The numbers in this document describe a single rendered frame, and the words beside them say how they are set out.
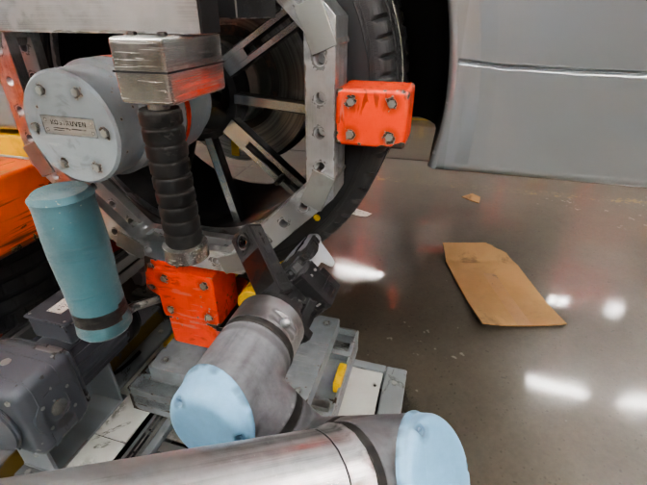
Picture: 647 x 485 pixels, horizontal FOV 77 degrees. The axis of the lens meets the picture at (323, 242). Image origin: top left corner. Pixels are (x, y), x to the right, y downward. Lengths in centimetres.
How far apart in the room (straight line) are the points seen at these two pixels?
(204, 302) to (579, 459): 99
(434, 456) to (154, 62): 37
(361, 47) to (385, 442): 47
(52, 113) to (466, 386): 119
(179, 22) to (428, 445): 38
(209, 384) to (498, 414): 101
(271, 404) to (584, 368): 125
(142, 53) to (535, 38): 49
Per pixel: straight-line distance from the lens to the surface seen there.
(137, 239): 79
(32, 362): 95
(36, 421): 94
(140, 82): 38
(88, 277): 72
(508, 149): 69
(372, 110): 53
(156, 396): 112
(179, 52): 37
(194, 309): 79
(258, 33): 67
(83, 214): 68
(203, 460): 28
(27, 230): 109
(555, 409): 139
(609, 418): 144
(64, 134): 56
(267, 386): 43
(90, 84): 52
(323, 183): 57
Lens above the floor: 97
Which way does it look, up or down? 30 degrees down
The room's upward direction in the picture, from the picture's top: straight up
